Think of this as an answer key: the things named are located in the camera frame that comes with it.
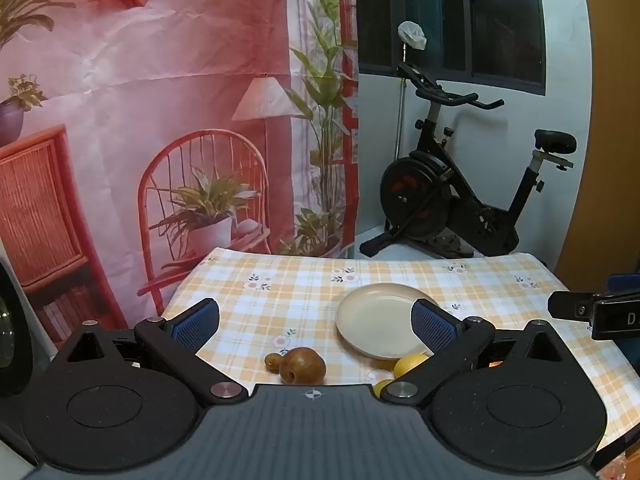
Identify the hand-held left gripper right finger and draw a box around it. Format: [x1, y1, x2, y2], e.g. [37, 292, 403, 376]
[382, 298, 581, 405]

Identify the orange checked floral tablecloth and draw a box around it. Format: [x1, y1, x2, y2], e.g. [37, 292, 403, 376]
[161, 247, 632, 453]

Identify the dark window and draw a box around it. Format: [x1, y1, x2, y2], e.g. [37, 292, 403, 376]
[356, 0, 546, 95]

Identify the white cover on pole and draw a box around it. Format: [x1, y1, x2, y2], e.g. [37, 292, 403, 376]
[397, 21, 428, 51]

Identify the beige round plate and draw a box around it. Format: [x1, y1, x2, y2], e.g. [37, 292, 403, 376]
[336, 283, 441, 361]

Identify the dark round object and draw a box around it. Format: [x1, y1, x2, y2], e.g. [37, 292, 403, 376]
[0, 260, 33, 398]

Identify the printed pink wall backdrop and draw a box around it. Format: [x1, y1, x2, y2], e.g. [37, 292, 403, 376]
[0, 0, 361, 356]

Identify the brownish red apple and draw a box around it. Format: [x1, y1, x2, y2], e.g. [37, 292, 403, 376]
[278, 346, 327, 386]

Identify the metal pole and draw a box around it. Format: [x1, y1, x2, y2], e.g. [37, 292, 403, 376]
[394, 45, 407, 161]

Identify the orange wooden panel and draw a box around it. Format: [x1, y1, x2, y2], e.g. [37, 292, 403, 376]
[554, 0, 640, 292]

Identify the black exercise bike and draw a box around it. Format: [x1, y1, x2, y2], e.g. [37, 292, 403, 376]
[359, 62, 577, 260]

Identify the brown sandal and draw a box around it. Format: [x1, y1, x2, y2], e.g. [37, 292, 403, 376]
[431, 234, 475, 260]

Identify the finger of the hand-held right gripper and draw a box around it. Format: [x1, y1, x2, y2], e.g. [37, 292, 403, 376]
[547, 291, 597, 320]

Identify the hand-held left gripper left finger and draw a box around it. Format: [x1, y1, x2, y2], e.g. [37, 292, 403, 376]
[52, 299, 249, 408]

